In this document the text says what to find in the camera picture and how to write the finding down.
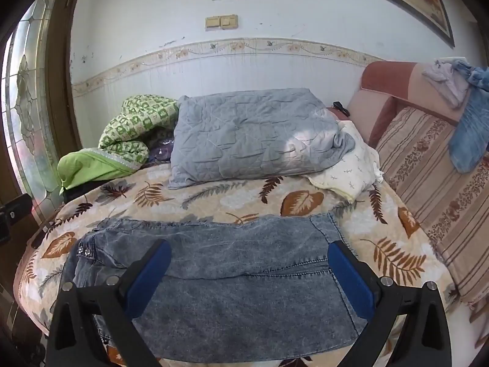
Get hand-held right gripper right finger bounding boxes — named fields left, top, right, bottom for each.
left=328, top=240, right=453, bottom=367

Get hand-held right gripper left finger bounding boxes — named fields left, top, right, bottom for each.
left=45, top=239, right=172, bottom=367

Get grey denim pants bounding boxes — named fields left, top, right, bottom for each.
left=63, top=212, right=367, bottom=360

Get plain green cloth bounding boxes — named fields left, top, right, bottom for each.
left=57, top=148, right=140, bottom=195

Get leaf print blanket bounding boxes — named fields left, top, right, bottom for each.
left=13, top=161, right=459, bottom=367

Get stained glass wooden door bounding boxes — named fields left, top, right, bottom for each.
left=0, top=0, right=83, bottom=222

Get cream printed pillow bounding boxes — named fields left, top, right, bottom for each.
left=303, top=120, right=384, bottom=204

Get purple cloth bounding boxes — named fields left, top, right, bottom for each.
left=147, top=128, right=176, bottom=165

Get green patterned quilt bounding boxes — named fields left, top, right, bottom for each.
left=98, top=95, right=179, bottom=165

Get light blue jeans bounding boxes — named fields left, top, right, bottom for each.
left=448, top=59, right=489, bottom=173

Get lavender cloth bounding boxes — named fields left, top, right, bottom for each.
left=422, top=59, right=470, bottom=108

